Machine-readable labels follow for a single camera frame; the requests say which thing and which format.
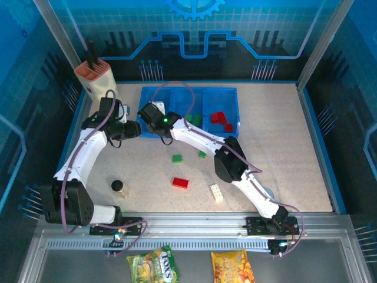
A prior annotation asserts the small bottle with black cap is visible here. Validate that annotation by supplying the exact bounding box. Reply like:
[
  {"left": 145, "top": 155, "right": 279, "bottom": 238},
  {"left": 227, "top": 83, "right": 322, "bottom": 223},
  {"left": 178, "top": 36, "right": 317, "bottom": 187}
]
[{"left": 111, "top": 179, "right": 130, "bottom": 199}]

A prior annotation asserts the black knife handle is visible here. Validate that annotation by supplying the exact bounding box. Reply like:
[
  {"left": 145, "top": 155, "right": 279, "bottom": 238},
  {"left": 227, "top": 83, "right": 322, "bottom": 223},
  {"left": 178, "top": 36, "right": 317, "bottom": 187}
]
[{"left": 84, "top": 35, "right": 100, "bottom": 71}]

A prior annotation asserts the long white lego brick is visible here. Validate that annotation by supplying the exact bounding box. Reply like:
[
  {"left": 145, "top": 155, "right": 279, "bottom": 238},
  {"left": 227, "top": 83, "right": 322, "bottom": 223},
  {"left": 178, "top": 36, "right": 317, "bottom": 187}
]
[{"left": 209, "top": 183, "right": 224, "bottom": 203}]

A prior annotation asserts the grey metal shelf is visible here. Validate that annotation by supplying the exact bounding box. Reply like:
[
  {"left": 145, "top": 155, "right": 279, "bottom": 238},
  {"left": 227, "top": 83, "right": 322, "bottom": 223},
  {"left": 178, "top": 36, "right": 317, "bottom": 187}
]
[{"left": 17, "top": 229, "right": 372, "bottom": 283}]

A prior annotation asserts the aluminium front frame beam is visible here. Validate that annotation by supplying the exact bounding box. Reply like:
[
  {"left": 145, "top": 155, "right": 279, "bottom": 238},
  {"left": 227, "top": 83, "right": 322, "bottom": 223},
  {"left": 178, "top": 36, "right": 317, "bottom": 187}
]
[{"left": 38, "top": 212, "right": 353, "bottom": 236}]

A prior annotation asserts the green Fox's candy bag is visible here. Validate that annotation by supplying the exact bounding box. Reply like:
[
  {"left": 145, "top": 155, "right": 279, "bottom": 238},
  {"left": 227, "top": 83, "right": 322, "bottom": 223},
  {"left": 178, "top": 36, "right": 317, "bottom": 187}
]
[{"left": 126, "top": 245, "right": 181, "bottom": 283}]

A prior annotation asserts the slotted grey cable duct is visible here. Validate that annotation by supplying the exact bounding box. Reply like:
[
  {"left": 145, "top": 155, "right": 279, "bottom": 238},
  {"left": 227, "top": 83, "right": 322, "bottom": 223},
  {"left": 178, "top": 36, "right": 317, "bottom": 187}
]
[{"left": 47, "top": 238, "right": 273, "bottom": 252}]

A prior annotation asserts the beige knife block orange rim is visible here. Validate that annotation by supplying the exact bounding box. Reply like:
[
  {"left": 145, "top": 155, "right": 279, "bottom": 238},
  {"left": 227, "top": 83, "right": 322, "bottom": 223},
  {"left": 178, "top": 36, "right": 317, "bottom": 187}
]
[{"left": 74, "top": 58, "right": 118, "bottom": 103}]

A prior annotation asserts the small lit control board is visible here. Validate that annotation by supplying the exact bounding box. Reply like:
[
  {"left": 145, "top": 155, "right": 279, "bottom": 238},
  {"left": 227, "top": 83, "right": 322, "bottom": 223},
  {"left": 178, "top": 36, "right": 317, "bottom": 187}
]
[
  {"left": 269, "top": 239, "right": 295, "bottom": 256},
  {"left": 109, "top": 232, "right": 126, "bottom": 248}
]

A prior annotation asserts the blue three-compartment bin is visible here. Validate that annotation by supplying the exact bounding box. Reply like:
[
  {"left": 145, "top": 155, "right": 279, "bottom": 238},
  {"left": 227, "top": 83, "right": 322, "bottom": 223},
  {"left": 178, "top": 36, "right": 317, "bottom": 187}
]
[{"left": 137, "top": 85, "right": 241, "bottom": 139}]

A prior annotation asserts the yellow snack bag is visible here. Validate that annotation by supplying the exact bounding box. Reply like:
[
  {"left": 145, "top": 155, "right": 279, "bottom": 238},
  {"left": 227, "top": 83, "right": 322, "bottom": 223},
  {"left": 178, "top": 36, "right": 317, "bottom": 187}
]
[{"left": 210, "top": 249, "right": 256, "bottom": 283}]

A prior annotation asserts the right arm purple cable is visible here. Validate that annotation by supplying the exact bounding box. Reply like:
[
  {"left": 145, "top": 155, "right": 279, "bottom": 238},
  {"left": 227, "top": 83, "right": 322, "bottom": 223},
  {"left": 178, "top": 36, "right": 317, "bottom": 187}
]
[{"left": 150, "top": 81, "right": 304, "bottom": 258}]

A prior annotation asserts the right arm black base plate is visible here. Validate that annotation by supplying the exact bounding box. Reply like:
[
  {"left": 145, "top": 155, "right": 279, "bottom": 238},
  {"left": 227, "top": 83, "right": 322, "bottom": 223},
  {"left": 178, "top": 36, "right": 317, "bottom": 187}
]
[{"left": 246, "top": 216, "right": 300, "bottom": 236}]

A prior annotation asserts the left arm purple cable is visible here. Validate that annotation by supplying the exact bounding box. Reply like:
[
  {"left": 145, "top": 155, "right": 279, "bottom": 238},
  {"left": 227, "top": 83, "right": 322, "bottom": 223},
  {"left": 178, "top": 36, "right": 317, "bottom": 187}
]
[{"left": 58, "top": 89, "right": 148, "bottom": 257}]

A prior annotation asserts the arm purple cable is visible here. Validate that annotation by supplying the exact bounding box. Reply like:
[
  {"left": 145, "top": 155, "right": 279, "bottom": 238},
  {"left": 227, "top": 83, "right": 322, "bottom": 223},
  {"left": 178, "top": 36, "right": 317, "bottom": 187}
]
[
  {"left": 150, "top": 81, "right": 304, "bottom": 258},
  {"left": 58, "top": 89, "right": 148, "bottom": 257}
]

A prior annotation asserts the blue table edge strip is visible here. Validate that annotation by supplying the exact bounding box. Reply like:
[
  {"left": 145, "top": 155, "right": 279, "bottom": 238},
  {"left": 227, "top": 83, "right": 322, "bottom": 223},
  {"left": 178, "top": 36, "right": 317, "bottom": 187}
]
[
  {"left": 58, "top": 88, "right": 87, "bottom": 172},
  {"left": 297, "top": 84, "right": 348, "bottom": 215}
]

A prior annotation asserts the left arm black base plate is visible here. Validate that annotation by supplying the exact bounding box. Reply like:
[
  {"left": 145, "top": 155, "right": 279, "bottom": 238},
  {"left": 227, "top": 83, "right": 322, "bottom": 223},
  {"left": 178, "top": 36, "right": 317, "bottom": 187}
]
[{"left": 90, "top": 216, "right": 144, "bottom": 236}]

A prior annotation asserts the aluminium frame post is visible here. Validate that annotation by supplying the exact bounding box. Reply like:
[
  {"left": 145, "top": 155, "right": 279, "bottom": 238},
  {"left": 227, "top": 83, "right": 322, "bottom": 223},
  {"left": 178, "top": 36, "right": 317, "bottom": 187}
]
[
  {"left": 296, "top": 0, "right": 354, "bottom": 89},
  {"left": 32, "top": 0, "right": 89, "bottom": 71}
]

